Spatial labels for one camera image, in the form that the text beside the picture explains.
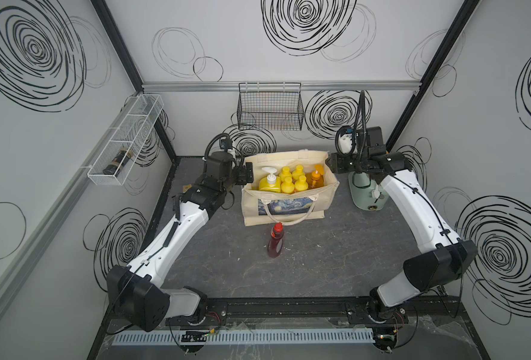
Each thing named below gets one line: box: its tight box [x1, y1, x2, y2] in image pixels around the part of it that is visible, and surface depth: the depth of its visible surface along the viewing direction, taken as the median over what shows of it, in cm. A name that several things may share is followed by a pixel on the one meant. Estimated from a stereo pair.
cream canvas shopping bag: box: [241, 149, 340, 227], surface depth 86 cm
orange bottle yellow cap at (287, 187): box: [280, 176, 295, 195], surface depth 85 cm
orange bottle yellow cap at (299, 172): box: [291, 164, 306, 181], surface depth 88 cm
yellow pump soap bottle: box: [258, 166, 282, 193], surface depth 84 cm
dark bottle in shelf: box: [102, 147, 133, 177], surface depth 68 cm
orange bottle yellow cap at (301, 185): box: [294, 174, 309, 192], surface depth 85 cm
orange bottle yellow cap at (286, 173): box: [279, 165, 293, 182], surface depth 87 cm
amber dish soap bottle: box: [306, 169, 324, 189], surface depth 88 cm
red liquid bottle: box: [267, 222, 285, 258], surface depth 78 cm
